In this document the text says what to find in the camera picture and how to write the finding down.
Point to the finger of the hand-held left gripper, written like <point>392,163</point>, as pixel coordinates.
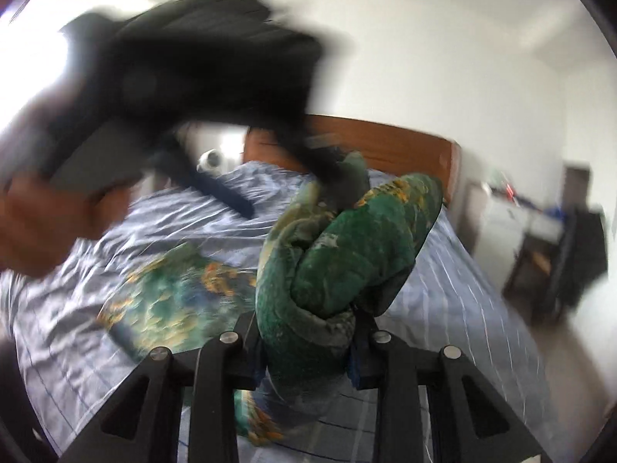
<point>212,185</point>
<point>308,147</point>

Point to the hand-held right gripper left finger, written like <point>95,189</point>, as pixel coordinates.
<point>212,386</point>

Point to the person's left hand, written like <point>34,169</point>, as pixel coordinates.
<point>48,231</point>

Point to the brown door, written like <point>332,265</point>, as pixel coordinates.
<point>577,185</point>

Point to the green printed padded jacket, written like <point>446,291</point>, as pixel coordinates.
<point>337,255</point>

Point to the white security camera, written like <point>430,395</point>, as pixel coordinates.
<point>212,160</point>

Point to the white dresser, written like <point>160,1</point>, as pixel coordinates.
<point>516,222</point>

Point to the blue striped bed quilt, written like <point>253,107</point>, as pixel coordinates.
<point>462,299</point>

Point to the wooden headboard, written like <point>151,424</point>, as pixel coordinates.
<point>385,147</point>

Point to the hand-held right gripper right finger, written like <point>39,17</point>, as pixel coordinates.
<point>381,371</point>

